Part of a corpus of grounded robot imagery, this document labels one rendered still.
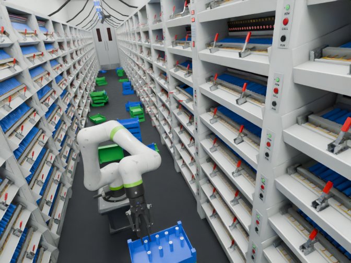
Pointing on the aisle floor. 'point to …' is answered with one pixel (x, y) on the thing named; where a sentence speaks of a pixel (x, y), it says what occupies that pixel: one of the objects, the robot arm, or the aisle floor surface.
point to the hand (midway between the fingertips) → (144, 235)
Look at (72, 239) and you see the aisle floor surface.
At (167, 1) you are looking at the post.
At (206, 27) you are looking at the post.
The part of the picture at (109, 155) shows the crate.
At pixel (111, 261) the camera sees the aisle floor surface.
